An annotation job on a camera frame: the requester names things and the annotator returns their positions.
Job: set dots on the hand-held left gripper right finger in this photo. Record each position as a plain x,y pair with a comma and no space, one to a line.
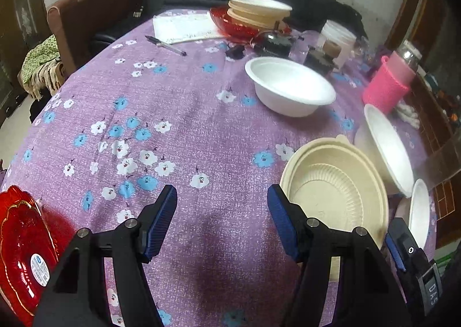
284,222

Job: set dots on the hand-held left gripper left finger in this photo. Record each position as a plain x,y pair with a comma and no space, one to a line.
160,220

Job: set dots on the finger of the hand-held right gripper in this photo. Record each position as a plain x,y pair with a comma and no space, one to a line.
394,249

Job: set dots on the white foam bowl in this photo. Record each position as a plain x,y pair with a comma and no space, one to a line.
288,78
419,211
390,150

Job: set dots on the cream paper bowl stack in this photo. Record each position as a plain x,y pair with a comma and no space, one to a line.
324,186

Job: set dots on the large red plastic plate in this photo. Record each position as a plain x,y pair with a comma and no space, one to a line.
54,222

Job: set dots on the clear plastic sheet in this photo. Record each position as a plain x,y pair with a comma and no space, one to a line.
439,163

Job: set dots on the purple floral tablecloth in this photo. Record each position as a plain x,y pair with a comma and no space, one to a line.
180,125

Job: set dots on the dark carved wooden furniture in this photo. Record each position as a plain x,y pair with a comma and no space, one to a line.
432,125

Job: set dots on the white crumpled tissue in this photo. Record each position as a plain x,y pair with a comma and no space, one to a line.
407,114

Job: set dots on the dark clothes pile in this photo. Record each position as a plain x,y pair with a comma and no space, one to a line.
38,111

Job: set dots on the bottle with pink sleeve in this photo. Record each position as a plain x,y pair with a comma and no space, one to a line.
385,84

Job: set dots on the black pen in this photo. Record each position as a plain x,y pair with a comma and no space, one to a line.
165,45

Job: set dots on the small black plug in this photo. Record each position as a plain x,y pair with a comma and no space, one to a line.
234,52

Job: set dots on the white plastic cup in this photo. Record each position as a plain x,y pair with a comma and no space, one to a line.
338,39

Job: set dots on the white paper sheet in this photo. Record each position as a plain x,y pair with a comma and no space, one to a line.
183,26

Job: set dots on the green patterned blanket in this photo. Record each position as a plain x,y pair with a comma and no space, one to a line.
38,55

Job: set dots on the stacked beige bowl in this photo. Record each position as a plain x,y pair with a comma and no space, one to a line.
252,19

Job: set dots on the stacked cream bowl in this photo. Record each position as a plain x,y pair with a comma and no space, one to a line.
257,2

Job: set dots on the brown armchair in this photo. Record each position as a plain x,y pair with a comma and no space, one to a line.
90,6

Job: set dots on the wooden glass-door cabinet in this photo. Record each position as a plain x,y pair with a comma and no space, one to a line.
18,24

